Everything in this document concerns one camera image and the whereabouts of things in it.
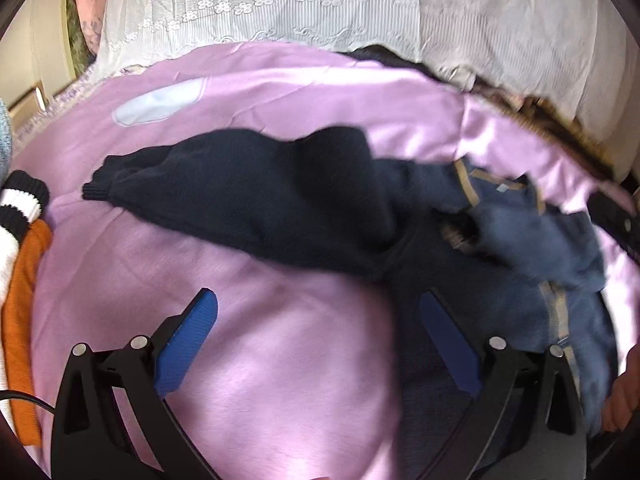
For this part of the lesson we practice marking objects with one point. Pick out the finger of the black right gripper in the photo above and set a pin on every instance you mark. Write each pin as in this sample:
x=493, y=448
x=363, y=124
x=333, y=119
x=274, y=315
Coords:
x=622, y=226

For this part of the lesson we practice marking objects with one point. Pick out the light blue fuzzy blanket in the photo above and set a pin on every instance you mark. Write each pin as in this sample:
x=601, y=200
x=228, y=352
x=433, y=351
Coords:
x=6, y=141

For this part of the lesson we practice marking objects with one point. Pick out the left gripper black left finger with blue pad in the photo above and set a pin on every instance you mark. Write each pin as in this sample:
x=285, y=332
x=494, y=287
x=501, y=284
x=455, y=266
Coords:
x=89, y=437

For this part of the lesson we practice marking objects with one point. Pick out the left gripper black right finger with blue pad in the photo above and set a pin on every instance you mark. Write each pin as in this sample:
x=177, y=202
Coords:
x=525, y=420

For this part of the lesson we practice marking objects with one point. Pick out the white lace bed cover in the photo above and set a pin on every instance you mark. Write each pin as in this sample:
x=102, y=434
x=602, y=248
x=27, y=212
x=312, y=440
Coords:
x=579, y=54

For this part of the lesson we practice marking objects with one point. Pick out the pink satin bedsheet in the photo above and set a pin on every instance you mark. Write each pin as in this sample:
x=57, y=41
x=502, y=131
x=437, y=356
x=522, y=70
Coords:
x=299, y=377

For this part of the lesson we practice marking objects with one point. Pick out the white black striped garment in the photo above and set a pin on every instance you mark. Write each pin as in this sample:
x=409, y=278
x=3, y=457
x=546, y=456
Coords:
x=23, y=201

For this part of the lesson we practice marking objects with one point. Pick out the navy knit cardigan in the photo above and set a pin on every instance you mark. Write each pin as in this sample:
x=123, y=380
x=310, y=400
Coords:
x=503, y=261

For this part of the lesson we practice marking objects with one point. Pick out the orange knit garment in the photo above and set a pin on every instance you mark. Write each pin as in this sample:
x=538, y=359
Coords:
x=16, y=332

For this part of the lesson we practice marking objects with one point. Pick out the person's right hand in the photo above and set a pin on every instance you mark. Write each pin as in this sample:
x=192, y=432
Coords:
x=624, y=398

